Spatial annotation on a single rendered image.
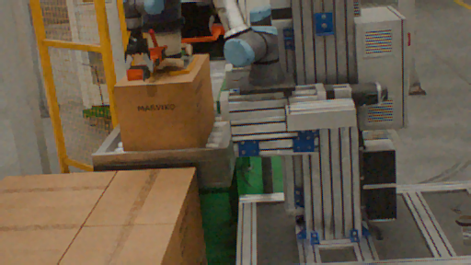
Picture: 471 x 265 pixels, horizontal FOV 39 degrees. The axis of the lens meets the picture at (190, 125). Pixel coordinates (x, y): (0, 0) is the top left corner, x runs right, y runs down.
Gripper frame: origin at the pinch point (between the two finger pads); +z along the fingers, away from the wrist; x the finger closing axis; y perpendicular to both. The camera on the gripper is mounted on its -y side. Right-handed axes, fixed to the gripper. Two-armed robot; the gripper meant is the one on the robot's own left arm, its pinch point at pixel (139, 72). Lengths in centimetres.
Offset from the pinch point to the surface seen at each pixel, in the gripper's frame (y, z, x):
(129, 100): 28.1, 20.9, 15.0
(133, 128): 28.0, 35.6, 14.6
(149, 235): -52, 53, -9
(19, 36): 97, -4, 98
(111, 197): -15, 53, 17
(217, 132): 65, 53, -22
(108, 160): 23, 51, 29
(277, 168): 142, 108, -48
